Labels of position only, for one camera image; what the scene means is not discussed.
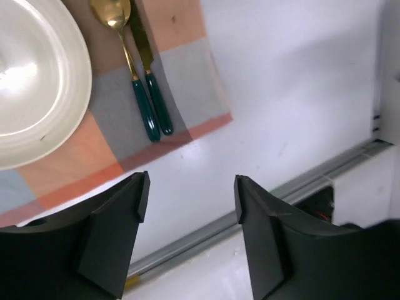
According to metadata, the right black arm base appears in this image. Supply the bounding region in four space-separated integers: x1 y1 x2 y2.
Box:
294 186 334 224

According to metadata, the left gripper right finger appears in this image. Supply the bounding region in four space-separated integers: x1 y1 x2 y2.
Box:
234 175 399 299

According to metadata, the gold knife green handle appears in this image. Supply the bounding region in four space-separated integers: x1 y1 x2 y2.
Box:
129 1 174 136

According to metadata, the orange blue checkered cloth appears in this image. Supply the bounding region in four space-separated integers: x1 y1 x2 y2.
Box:
1 1 232 226

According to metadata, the aluminium front rail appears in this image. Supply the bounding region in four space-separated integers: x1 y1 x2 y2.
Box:
124 140 394 282

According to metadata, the gold spoon green handle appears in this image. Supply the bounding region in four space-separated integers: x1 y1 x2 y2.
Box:
89 0 161 143

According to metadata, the cream ceramic plate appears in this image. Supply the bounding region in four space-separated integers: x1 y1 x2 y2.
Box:
1 1 93 170

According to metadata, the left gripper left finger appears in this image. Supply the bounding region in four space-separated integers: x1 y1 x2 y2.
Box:
1 171 150 299

